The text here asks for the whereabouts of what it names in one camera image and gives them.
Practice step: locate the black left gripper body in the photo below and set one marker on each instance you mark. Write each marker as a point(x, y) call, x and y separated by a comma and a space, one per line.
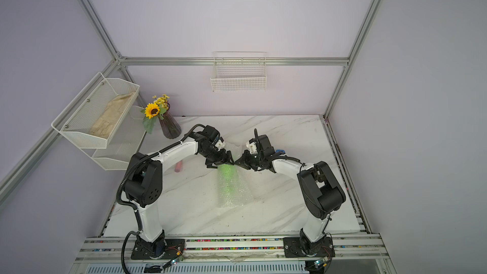
point(217, 158)

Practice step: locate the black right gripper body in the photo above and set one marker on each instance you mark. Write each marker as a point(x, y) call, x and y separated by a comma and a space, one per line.
point(253, 160)

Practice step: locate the green plastic wine glass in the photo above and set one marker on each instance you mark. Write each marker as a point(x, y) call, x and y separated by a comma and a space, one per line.
point(227, 185)

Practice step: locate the clear bubble wrap sheet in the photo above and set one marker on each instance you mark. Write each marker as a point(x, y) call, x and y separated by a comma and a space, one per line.
point(244, 194)

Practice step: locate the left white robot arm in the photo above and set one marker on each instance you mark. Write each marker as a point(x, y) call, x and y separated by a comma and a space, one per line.
point(142, 183)

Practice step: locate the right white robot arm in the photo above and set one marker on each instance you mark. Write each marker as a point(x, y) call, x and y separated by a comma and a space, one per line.
point(322, 193)

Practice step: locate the ribbed smoky glass vase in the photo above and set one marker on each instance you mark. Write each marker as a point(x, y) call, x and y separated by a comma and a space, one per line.
point(170, 127)

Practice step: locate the yellow sunflower bouquet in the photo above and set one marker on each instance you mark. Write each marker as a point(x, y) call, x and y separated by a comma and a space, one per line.
point(154, 112)

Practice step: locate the lower white mesh basket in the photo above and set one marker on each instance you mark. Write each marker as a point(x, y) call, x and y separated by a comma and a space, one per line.
point(126, 141)

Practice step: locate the beige cloth in basket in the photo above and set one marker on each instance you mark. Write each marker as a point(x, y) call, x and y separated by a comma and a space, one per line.
point(106, 123)

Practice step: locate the purple trowel pink handle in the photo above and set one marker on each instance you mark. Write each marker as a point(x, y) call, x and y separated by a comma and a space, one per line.
point(178, 166)

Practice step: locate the white mesh wall basket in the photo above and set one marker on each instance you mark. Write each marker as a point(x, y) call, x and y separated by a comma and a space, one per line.
point(76, 120)

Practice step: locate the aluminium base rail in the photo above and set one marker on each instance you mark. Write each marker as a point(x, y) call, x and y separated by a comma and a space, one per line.
point(347, 253)

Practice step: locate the horizontal aluminium back rail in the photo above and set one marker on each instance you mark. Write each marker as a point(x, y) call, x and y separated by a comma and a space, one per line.
point(208, 61)

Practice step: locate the aluminium frame post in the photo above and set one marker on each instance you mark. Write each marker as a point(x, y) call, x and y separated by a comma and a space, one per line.
point(89, 8)

